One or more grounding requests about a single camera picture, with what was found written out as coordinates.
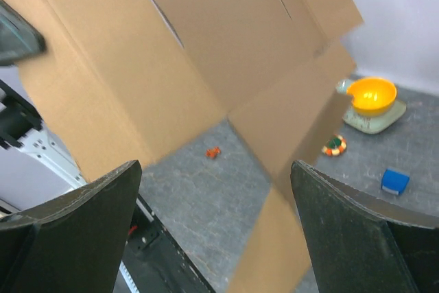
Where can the blue small box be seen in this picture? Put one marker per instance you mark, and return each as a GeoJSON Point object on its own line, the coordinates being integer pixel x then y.
{"type": "Point", "coordinates": [394, 182]}

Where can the pale green tray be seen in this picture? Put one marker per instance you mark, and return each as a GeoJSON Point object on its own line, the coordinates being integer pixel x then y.
{"type": "Point", "coordinates": [371, 125]}

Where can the brown cardboard box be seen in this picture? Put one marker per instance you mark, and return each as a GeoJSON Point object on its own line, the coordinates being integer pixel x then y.
{"type": "Point", "coordinates": [138, 79]}

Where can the small orange red toy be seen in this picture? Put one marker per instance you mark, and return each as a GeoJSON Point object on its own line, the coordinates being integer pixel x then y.
{"type": "Point", "coordinates": [212, 153]}

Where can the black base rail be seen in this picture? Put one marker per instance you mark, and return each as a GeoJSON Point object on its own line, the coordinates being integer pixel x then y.
{"type": "Point", "coordinates": [153, 261]}

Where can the green double flower toy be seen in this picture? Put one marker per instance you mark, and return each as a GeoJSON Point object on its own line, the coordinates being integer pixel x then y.
{"type": "Point", "coordinates": [335, 146]}

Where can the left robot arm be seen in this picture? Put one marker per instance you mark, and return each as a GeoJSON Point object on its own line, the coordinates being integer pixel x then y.
{"type": "Point", "coordinates": [35, 165]}

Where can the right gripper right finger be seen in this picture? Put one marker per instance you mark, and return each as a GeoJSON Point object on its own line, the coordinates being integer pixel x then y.
{"type": "Point", "coordinates": [360, 243]}

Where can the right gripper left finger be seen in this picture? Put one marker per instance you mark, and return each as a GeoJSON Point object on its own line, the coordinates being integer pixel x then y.
{"type": "Point", "coordinates": [72, 243]}

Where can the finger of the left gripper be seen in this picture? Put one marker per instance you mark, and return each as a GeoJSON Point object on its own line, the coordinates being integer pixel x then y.
{"type": "Point", "coordinates": [19, 39]}

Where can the orange bowl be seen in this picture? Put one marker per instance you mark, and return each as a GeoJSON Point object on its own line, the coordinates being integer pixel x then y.
{"type": "Point", "coordinates": [372, 96]}

